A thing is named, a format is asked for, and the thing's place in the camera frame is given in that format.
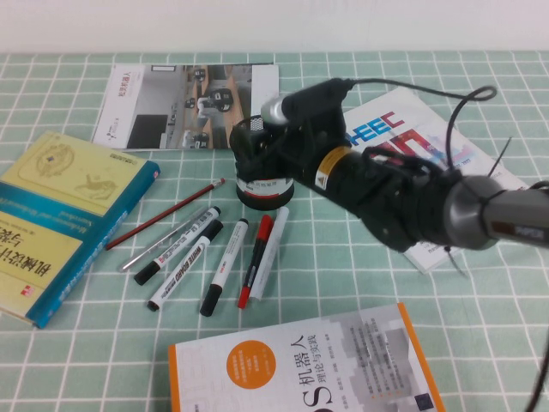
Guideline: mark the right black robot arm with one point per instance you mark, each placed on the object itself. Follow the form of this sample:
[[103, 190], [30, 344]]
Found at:
[[472, 206]]

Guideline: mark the white board printed marker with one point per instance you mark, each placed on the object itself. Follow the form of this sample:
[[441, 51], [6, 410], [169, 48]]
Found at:
[[184, 265]]

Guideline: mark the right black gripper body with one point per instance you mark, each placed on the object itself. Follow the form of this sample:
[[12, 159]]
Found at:
[[309, 146]]

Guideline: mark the green checked tablecloth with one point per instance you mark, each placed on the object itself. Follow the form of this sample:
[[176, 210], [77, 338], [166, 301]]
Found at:
[[386, 300]]

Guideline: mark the yellow and teal hardcover book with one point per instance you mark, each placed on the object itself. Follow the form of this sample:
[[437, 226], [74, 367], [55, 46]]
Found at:
[[64, 193]]

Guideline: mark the brochure with robot photo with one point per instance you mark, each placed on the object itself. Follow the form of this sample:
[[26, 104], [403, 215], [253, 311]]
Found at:
[[171, 107]]

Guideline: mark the white marker with black cap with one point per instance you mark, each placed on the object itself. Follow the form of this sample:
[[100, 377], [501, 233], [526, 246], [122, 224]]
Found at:
[[225, 266]]

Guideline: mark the red and black marker pen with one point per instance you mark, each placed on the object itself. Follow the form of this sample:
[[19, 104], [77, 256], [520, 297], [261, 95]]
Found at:
[[256, 256]]

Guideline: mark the white HEEC catalogue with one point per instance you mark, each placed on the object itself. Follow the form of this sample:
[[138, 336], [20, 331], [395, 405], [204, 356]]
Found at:
[[386, 105]]

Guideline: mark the black mesh pen holder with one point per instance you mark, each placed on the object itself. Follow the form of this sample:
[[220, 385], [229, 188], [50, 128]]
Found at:
[[266, 197]]

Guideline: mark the all white marker pen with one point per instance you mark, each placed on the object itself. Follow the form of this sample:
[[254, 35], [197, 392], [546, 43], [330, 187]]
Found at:
[[270, 250]]

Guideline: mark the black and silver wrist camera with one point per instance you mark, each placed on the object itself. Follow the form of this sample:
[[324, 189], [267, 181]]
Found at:
[[309, 103]]

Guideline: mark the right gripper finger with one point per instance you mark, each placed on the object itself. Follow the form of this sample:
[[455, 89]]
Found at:
[[257, 161], [261, 135]]

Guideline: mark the slim black-capped whiteboard marker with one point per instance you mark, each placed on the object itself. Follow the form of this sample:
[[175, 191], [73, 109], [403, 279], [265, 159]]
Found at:
[[171, 251]]

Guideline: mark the clear silver ballpoint pen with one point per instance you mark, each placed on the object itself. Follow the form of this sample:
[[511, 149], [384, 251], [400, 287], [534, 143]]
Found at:
[[141, 256]]

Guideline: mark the white and orange robot book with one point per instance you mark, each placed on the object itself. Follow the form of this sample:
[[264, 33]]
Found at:
[[300, 369]]

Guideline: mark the red pencil with eraser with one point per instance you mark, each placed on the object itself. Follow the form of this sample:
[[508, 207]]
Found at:
[[165, 213]]

